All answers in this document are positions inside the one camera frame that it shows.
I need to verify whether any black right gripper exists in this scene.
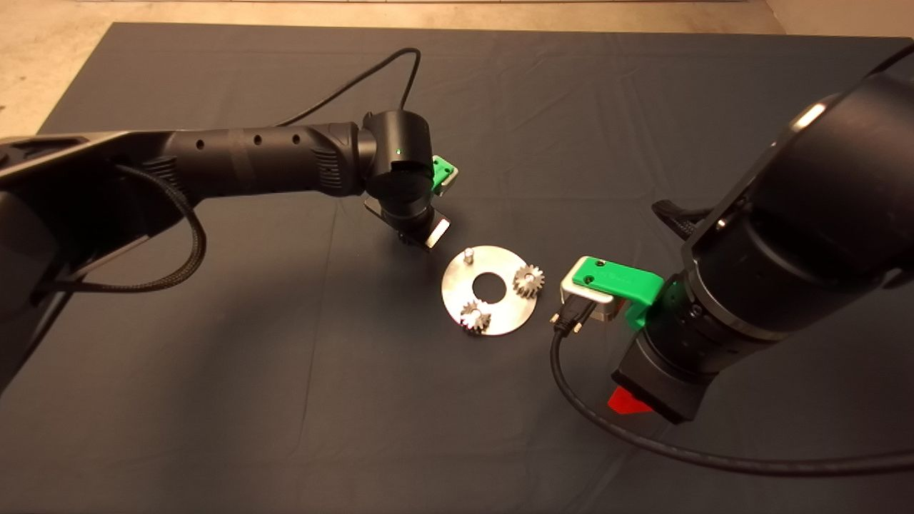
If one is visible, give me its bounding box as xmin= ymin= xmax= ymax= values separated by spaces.
xmin=606 ymin=334 xmax=715 ymax=425

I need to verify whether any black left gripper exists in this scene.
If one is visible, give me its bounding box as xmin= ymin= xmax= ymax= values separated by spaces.
xmin=364 ymin=198 xmax=452 ymax=253

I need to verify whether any round metal carrier plate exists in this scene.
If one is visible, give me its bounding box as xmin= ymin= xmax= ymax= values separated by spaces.
xmin=441 ymin=245 xmax=538 ymax=337

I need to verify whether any dark grey table cloth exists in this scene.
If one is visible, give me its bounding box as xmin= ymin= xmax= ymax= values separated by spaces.
xmin=0 ymin=21 xmax=914 ymax=514

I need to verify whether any green left camera mount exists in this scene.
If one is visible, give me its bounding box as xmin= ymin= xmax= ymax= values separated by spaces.
xmin=431 ymin=156 xmax=458 ymax=193

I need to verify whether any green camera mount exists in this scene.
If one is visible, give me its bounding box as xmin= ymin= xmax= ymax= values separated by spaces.
xmin=573 ymin=256 xmax=686 ymax=331
xmin=431 ymin=156 xmax=458 ymax=193

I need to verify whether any black right camera cable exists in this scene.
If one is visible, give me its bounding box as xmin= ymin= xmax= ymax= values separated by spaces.
xmin=550 ymin=44 xmax=914 ymax=477

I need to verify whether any black camera cable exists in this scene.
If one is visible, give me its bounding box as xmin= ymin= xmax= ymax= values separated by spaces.
xmin=550 ymin=44 xmax=914 ymax=477
xmin=275 ymin=48 xmax=422 ymax=128

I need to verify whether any silver right camera box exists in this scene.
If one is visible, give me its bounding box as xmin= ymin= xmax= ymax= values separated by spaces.
xmin=561 ymin=261 xmax=622 ymax=323

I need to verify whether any green right camera mount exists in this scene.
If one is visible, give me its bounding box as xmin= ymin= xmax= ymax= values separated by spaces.
xmin=573 ymin=256 xmax=686 ymax=331

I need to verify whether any black left camera cable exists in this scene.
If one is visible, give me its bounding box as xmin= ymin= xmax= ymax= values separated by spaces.
xmin=275 ymin=48 xmax=422 ymax=128

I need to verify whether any black braided cable sleeve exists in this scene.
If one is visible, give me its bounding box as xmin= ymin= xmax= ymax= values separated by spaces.
xmin=36 ymin=164 xmax=208 ymax=294
xmin=651 ymin=200 xmax=715 ymax=240

